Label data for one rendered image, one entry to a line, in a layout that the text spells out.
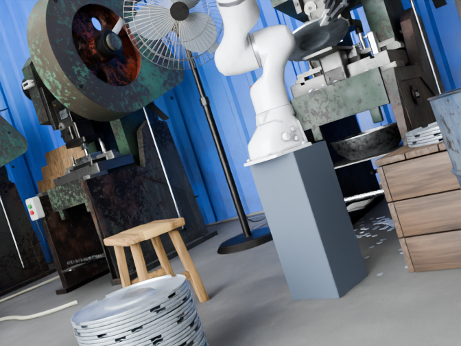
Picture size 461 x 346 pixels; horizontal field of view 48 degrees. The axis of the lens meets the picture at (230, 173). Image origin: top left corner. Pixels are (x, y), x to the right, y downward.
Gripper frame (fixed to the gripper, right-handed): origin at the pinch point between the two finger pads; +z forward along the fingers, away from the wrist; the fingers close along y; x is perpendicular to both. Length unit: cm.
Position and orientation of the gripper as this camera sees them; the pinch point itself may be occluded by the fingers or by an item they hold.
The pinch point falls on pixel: (326, 17)
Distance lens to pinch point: 207.0
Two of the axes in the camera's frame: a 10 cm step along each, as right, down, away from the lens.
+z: -1.9, 4.2, 8.9
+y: -3.2, -8.8, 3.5
